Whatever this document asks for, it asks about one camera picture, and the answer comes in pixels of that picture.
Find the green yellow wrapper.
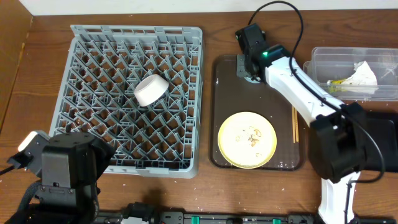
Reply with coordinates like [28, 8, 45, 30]
[326, 79, 351, 94]

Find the pink white bowl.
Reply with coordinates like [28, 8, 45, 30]
[134, 74, 169, 106]

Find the white napkin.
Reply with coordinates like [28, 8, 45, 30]
[341, 61, 378, 95]

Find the light blue bowl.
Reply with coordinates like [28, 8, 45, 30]
[244, 77, 262, 84]

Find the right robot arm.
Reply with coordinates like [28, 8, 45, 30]
[235, 24, 377, 223]

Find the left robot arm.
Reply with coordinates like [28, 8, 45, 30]
[2, 131, 116, 223]

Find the clear plastic waste bin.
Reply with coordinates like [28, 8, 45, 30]
[303, 47, 397, 101]

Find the dark brown serving tray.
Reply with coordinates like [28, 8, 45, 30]
[209, 55, 305, 171]

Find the yellow plate with scraps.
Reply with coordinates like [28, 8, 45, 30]
[217, 111, 277, 169]

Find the grey plastic dish rack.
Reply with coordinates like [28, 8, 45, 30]
[49, 25, 204, 179]

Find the black tray bin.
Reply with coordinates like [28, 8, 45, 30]
[366, 111, 397, 173]

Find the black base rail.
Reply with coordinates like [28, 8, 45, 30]
[93, 202, 398, 224]

